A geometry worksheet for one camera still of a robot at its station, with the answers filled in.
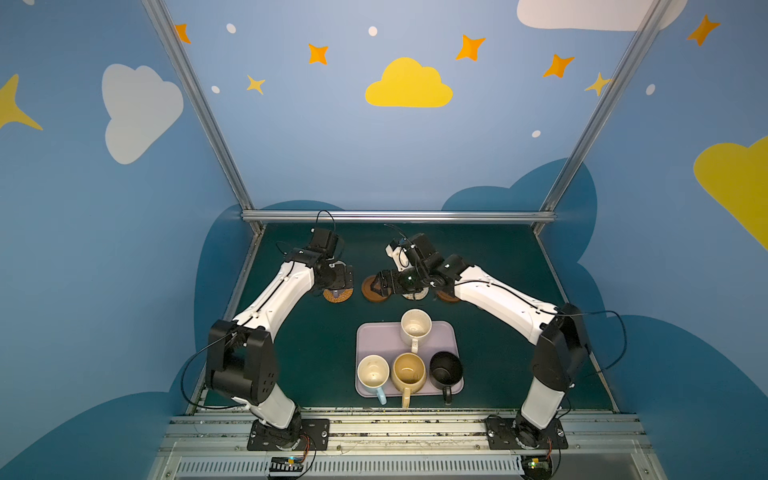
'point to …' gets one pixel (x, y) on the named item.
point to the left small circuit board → (286, 466)
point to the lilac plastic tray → (459, 389)
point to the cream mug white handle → (415, 327)
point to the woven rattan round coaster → (343, 297)
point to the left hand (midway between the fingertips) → (334, 279)
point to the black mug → (445, 370)
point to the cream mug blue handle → (373, 373)
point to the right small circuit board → (536, 467)
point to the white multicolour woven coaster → (418, 295)
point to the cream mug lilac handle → (337, 291)
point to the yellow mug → (409, 373)
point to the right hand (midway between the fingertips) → (383, 283)
